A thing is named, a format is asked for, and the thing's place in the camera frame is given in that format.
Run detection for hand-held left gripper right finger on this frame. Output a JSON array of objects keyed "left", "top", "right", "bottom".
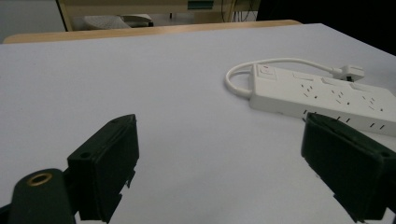
[{"left": 300, "top": 112, "right": 396, "bottom": 223}]

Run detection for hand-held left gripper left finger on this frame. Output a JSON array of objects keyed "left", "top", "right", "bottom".
[{"left": 66, "top": 113, "right": 140, "bottom": 224}]

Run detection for white power strip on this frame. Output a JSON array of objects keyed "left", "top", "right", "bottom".
[{"left": 248, "top": 63, "right": 396, "bottom": 137}]

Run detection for white power plug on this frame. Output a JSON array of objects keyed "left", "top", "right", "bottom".
[{"left": 332, "top": 64, "right": 365, "bottom": 83}]

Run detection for wooden table edge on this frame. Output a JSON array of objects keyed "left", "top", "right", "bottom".
[{"left": 2, "top": 19, "right": 303, "bottom": 45}]

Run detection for white cushion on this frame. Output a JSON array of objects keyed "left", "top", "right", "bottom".
[{"left": 82, "top": 13, "right": 154, "bottom": 31}]

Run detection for white power strip cable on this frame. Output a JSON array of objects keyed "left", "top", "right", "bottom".
[{"left": 224, "top": 57, "right": 343, "bottom": 100}]

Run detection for dark hanging cables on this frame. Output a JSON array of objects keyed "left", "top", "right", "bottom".
[{"left": 219, "top": 0, "right": 260, "bottom": 23}]

